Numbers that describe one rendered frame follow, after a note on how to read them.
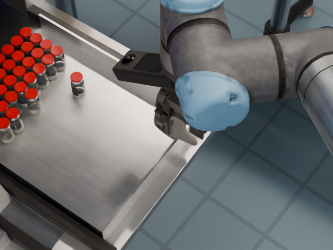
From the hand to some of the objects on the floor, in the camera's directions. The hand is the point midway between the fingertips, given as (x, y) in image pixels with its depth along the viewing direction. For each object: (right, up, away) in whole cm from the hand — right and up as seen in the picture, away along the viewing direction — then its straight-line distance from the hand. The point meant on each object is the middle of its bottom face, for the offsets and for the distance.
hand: (174, 129), depth 113 cm
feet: (+33, +24, +122) cm, 129 cm away
